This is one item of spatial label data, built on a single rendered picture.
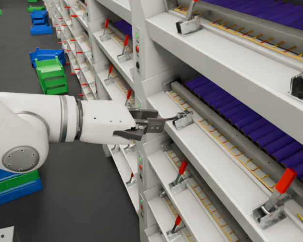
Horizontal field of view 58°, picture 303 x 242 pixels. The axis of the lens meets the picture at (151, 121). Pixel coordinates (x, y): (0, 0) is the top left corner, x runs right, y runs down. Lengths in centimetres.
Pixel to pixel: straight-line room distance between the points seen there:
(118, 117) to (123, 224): 92
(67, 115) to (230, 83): 26
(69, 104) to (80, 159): 126
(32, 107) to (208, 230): 45
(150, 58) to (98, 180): 101
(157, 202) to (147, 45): 53
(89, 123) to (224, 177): 25
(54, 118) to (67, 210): 103
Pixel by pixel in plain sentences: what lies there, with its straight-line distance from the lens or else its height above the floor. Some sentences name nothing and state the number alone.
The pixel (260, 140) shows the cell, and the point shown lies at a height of 80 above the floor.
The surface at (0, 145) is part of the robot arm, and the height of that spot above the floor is 88.
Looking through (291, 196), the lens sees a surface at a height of 79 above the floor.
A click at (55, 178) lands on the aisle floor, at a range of 164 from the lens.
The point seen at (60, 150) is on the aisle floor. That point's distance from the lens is 184.
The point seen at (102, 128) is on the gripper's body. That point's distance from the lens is 48.
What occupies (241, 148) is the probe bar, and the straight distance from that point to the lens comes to 52.
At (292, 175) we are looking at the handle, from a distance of 40.
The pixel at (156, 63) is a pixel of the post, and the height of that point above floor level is 84.
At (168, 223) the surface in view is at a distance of 92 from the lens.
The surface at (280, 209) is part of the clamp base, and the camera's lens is 44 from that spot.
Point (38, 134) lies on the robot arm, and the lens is 41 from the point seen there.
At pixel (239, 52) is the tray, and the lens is 42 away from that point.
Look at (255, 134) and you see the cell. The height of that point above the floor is 80.
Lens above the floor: 109
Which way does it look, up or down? 33 degrees down
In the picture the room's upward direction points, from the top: straight up
